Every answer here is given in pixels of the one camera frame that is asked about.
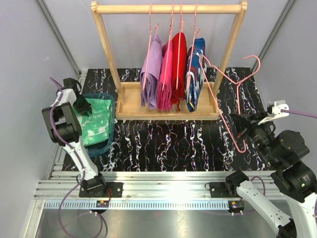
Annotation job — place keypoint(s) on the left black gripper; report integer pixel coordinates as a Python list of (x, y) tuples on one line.
[(82, 106)]

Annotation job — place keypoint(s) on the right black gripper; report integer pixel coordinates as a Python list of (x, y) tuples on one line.
[(246, 126)]

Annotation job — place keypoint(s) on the green white trousers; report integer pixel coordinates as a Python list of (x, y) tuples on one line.
[(95, 127)]

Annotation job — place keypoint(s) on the pink wire hanger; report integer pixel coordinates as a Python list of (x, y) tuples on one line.
[(238, 85)]

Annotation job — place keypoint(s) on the blue patterned trousers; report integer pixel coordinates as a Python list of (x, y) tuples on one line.
[(195, 74)]

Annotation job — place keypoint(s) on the pink hanger with blue trousers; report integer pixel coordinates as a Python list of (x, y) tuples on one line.
[(192, 48)]

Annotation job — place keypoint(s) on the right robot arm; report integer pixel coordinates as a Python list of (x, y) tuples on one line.
[(296, 181)]

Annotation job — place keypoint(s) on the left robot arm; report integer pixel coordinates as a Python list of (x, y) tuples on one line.
[(65, 130)]

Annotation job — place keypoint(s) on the lilac folded trousers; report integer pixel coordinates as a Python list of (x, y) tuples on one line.
[(151, 71)]

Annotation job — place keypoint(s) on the pink folded trousers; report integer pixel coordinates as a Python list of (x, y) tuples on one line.
[(164, 91)]

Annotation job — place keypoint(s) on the pink hanger with lilac trousers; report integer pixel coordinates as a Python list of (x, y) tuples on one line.
[(148, 51)]

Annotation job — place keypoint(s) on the red folded trousers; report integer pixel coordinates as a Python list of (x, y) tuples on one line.
[(179, 65)]

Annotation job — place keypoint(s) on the pink hanger with red trousers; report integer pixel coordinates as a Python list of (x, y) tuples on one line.
[(180, 24)]

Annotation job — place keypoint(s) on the transparent blue plastic bin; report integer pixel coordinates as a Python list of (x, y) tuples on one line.
[(102, 147)]

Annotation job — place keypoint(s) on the wooden clothes rack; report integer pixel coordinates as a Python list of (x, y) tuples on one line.
[(129, 93)]

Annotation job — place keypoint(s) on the black marble pattern mat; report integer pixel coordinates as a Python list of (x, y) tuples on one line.
[(187, 145)]

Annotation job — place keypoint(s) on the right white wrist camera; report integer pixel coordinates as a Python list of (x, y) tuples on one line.
[(274, 110)]

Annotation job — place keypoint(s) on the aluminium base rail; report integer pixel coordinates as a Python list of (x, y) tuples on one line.
[(135, 190)]

